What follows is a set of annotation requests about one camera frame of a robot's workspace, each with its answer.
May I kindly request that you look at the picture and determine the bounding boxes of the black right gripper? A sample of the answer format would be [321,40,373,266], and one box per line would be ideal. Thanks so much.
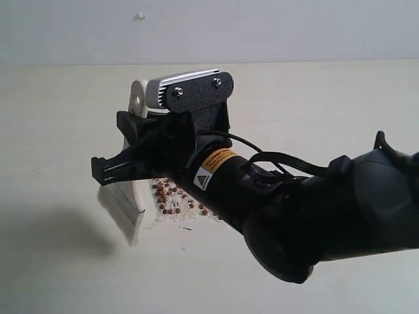
[90,101,232,186]

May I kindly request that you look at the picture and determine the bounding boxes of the wide white paint brush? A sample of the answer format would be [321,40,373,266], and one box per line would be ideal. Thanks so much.
[98,80,148,246]

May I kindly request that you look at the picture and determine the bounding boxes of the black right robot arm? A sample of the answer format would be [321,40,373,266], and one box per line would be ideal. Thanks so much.
[91,103,418,284]

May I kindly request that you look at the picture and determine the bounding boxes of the brown pellets and white crumbs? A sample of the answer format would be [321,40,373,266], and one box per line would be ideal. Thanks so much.
[137,178,223,231]

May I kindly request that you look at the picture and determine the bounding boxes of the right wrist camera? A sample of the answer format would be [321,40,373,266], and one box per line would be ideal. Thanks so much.
[145,69,234,113]

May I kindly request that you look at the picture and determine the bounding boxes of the white blob on wall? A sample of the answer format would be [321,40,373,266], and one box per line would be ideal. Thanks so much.
[133,12,147,21]

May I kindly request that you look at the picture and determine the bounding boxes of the black right camera cable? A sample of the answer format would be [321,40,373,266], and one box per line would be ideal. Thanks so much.
[196,130,328,179]

